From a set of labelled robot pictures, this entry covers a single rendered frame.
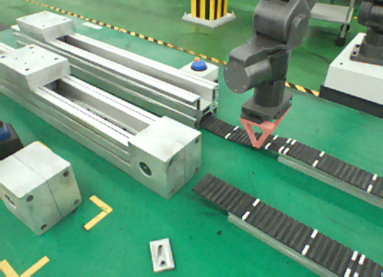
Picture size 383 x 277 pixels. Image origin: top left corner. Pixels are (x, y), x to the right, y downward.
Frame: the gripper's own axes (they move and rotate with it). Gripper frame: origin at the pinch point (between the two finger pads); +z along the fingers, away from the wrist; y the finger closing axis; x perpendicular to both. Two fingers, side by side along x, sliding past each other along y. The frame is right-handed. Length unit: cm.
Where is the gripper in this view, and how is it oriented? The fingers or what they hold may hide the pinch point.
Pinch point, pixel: (262, 137)
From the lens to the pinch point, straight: 68.1
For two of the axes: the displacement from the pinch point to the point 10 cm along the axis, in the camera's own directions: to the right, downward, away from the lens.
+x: 8.1, 3.4, -4.8
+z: 0.3, 8.0, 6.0
